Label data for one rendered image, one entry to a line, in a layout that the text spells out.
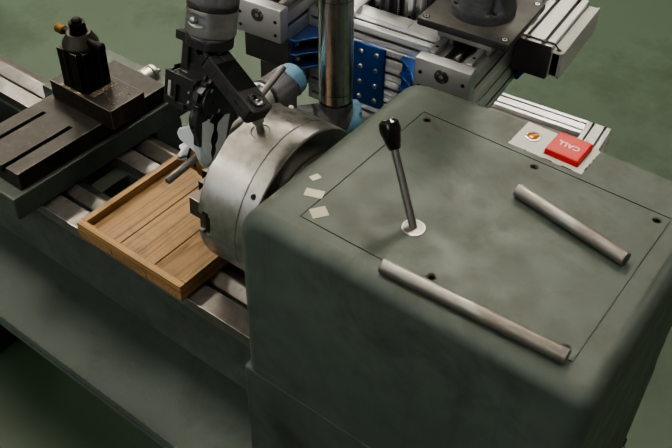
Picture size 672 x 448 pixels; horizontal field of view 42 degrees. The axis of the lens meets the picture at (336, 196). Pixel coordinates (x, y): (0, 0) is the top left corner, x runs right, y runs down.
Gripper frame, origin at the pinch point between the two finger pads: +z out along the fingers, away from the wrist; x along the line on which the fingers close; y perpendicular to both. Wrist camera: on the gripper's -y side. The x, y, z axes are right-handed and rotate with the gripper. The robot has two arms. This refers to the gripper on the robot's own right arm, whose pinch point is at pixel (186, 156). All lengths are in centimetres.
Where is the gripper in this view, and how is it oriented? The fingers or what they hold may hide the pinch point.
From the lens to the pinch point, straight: 171.7
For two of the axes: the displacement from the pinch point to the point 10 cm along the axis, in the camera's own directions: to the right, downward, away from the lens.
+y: -7.8, -4.2, 4.6
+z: -6.2, 5.0, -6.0
